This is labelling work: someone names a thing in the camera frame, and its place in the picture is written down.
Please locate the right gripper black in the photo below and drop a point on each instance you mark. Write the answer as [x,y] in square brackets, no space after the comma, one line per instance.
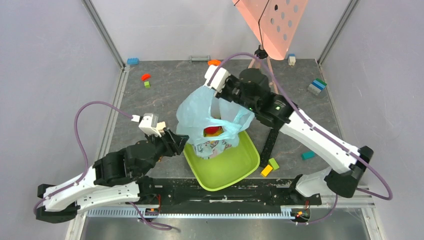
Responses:
[222,91]

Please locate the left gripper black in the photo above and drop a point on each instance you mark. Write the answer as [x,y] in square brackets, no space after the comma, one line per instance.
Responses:
[174,143]

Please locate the light blue printed plastic bag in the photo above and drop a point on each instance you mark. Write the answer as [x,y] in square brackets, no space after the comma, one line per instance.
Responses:
[201,109]

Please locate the yellow fake fruit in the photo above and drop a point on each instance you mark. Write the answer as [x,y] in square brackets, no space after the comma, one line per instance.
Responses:
[216,134]

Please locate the lime green plastic tray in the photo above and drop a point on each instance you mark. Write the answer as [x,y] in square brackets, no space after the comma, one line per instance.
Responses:
[228,168]

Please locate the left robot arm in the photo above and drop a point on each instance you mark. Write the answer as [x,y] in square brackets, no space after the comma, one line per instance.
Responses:
[118,177]

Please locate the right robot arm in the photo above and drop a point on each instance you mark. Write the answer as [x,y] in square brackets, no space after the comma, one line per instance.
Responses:
[251,90]

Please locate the red fake fruit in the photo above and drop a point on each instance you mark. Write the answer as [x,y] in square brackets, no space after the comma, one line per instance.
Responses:
[212,129]

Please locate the orange arch toy block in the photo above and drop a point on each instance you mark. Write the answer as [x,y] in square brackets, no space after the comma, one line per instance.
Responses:
[214,62]

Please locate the pink tripod stand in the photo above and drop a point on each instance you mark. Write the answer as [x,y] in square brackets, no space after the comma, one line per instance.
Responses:
[265,64]

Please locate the small green toy cube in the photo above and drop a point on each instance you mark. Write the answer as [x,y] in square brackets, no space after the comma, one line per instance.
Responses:
[147,84]

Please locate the white blue small brick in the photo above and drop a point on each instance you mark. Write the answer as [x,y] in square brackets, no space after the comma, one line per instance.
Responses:
[291,59]

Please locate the red semicircle toy block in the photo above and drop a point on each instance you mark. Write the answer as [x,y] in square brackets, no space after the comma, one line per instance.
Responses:
[145,77]

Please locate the pink perforated board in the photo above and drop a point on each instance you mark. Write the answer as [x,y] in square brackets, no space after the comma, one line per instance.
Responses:
[274,22]

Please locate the green toy block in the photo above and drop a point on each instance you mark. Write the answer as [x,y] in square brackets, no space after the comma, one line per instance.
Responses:
[273,163]

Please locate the grey blue green brick stack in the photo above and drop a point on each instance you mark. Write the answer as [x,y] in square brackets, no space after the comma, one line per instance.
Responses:
[317,86]

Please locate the yellow toy block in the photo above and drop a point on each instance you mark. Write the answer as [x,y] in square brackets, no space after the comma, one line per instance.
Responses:
[266,171]

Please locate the blue toy brick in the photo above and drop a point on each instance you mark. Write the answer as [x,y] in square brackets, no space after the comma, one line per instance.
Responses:
[133,61]

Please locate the teal toy cube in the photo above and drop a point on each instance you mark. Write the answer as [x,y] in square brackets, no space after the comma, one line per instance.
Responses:
[307,155]

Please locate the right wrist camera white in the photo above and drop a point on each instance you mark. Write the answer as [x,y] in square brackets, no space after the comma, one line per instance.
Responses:
[218,81]

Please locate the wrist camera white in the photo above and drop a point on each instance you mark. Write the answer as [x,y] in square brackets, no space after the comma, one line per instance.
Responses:
[218,81]
[149,125]

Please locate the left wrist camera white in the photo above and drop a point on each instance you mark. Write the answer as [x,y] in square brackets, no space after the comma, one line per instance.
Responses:
[149,125]

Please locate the grey metal handle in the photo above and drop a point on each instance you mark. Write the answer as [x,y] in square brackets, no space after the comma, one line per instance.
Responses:
[203,58]

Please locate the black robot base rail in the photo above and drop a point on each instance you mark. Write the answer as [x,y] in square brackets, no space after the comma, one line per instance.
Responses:
[248,196]

